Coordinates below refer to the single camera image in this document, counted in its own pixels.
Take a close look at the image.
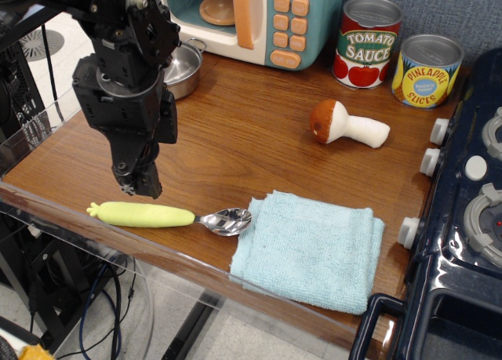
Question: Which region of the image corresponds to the plush brown mushroom toy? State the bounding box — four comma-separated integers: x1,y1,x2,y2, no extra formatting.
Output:
309,99,391,148

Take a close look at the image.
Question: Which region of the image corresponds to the tomato sauce can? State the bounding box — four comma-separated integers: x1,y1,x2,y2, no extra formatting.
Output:
333,0,402,89

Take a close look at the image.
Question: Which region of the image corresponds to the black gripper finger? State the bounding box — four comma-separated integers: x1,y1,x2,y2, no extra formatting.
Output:
135,162,162,199
106,129,158,192

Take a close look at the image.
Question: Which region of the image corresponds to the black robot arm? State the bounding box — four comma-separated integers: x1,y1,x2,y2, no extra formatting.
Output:
1,0,181,199

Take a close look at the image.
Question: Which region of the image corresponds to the dark blue toy stove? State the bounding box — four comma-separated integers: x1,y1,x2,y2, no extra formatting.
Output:
350,49,501,359

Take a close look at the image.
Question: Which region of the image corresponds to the white stove knob bottom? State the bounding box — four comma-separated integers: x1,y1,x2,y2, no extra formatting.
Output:
398,217,420,250

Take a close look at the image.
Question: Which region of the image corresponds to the blue cable under table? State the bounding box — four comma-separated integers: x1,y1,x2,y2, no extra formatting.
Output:
78,264,122,360

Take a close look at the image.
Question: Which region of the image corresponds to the pineapple slices can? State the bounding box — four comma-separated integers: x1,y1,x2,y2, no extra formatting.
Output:
391,34,464,109

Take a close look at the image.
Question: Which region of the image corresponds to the small steel pot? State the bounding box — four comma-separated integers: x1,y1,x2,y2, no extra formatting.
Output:
164,38,207,100

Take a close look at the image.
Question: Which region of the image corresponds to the black equipment rack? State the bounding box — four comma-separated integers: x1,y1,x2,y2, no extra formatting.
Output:
0,6,52,141

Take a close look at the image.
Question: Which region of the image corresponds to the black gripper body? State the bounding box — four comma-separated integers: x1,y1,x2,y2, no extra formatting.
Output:
73,54,177,144

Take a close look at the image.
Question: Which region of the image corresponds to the teal toy microwave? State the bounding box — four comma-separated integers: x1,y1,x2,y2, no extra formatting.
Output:
162,0,342,71

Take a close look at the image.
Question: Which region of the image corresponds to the white stove knob middle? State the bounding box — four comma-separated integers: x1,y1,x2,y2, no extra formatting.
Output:
420,148,441,177

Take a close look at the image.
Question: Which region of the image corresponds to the white stove knob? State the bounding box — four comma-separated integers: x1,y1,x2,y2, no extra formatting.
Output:
398,217,420,250
429,118,449,146
420,148,441,177

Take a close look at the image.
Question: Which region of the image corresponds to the black table leg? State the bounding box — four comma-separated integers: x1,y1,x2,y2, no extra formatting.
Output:
161,289,221,360

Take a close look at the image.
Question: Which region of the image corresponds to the light blue folded towel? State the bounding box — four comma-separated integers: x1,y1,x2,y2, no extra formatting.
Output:
230,191,385,315

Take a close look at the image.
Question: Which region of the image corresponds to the clear acrylic table guard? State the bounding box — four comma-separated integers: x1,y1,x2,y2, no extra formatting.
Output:
1,96,356,347

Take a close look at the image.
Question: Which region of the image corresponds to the white stove knob top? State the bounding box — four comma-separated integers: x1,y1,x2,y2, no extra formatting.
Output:
429,118,449,146

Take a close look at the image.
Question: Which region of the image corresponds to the yellow object bottom corner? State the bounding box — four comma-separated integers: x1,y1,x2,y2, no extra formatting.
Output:
18,344,55,360

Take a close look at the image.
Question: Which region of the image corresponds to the spoon with yellow-green handle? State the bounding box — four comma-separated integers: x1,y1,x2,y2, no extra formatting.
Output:
86,202,253,237

